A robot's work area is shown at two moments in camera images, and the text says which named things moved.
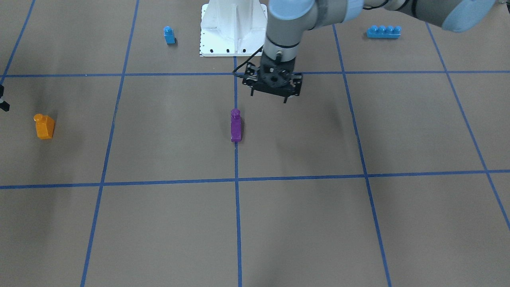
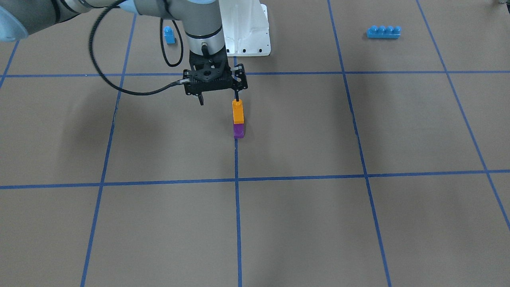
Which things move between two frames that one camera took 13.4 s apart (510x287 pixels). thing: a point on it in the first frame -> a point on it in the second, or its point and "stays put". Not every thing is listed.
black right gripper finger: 4,106 -> 212,72
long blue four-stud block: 383,32 stays put
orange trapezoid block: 45,125 -> 238,110
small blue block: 169,35 stays put
